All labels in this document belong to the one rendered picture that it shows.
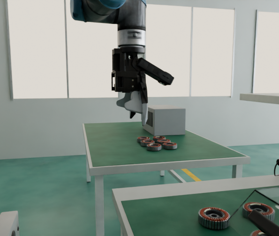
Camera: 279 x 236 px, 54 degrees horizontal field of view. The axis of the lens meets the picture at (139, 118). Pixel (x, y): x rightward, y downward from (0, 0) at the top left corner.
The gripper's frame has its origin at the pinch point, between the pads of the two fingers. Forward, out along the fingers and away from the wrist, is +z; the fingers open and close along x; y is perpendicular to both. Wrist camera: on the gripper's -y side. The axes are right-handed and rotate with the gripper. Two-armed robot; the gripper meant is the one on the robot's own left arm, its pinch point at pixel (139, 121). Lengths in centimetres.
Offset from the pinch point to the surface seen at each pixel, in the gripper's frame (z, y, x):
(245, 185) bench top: 40, -66, -41
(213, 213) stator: 37, -32, -13
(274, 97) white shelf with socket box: -5, -66, -25
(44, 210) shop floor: 115, 45, -198
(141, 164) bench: 40, -24, -88
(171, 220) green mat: 40.1, -16.9, -16.9
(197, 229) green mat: 40.1, -23.4, -8.7
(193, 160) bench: 40, -60, -88
